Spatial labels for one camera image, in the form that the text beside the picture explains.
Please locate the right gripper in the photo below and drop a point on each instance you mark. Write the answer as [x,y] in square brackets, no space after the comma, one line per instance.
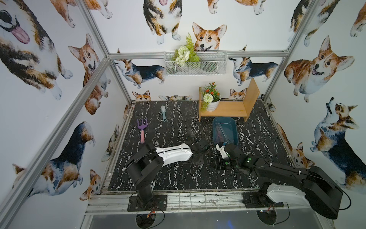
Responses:
[222,159]

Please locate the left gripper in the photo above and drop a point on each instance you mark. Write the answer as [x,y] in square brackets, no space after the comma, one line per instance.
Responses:
[200,150]

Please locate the pink straight stencil ruler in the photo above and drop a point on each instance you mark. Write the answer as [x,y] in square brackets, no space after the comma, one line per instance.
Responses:
[220,134]

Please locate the teal plastic storage box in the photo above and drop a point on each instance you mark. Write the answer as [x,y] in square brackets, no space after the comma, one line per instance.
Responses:
[229,127]

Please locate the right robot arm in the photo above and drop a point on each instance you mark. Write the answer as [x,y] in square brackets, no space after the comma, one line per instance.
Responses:
[308,187]

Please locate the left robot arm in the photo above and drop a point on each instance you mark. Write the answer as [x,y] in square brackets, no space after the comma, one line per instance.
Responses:
[144,166]

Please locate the potted flower white pot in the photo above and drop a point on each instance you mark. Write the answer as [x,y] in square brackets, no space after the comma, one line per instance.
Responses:
[211,98]

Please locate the wooden desk shelf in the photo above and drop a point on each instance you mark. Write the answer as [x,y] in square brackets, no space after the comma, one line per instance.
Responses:
[233,108]

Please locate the teal cleaning brush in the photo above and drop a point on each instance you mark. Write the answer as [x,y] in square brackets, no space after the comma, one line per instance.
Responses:
[163,111]

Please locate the purple pink garden rake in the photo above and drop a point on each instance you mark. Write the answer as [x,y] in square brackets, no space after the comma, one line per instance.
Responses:
[142,124]

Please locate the green fern white flowers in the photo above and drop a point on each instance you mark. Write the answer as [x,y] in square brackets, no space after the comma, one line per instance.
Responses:
[186,54]

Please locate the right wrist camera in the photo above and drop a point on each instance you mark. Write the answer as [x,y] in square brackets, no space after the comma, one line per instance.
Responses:
[221,148]

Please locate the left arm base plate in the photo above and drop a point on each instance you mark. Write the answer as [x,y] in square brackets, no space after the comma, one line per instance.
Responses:
[135,204]

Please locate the white wire wall basket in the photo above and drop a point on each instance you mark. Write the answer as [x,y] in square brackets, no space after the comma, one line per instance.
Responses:
[207,63]

